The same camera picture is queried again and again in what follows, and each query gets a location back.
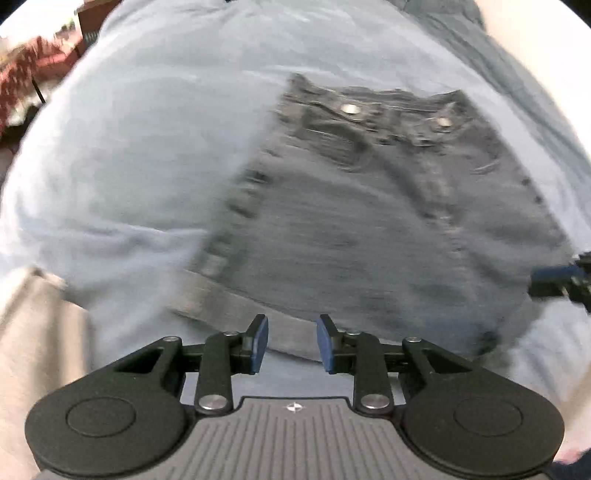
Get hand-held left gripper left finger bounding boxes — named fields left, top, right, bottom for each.
left=113, top=314, right=269, bottom=414

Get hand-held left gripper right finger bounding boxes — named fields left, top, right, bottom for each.
left=316, top=314, right=472, bottom=414

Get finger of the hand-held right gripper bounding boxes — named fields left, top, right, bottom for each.
left=530, top=251, right=591, bottom=317

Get blue denim shorts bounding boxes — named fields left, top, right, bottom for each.
left=171, top=71, right=578, bottom=365

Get light blue fleece blanket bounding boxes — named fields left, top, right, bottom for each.
left=0, top=0, right=591, bottom=462

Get table with red patterned cloth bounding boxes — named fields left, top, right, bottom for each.
left=0, top=37, right=84, bottom=134

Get brown wooden nightstand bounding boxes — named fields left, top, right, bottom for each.
left=78, top=0, right=121, bottom=42

